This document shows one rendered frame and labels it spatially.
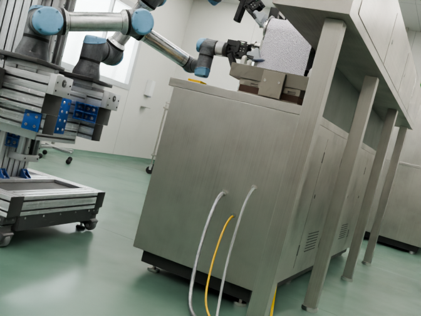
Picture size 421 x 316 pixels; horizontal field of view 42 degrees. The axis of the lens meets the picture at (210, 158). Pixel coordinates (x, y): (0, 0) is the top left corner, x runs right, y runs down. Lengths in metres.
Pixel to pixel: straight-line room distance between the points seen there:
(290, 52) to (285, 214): 1.07
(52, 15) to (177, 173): 0.86
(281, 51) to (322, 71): 0.89
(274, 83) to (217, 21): 6.77
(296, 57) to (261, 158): 0.56
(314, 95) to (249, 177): 0.69
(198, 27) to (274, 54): 6.63
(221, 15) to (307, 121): 7.45
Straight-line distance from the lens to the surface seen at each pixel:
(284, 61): 2.66
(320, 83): 1.80
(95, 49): 3.05
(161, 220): 2.54
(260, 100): 2.39
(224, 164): 2.41
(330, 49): 1.82
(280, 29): 2.71
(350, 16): 1.78
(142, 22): 2.61
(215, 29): 9.14
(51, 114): 2.60
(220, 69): 8.93
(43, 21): 2.49
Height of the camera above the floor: 0.69
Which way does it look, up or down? 2 degrees down
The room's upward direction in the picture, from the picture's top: 15 degrees clockwise
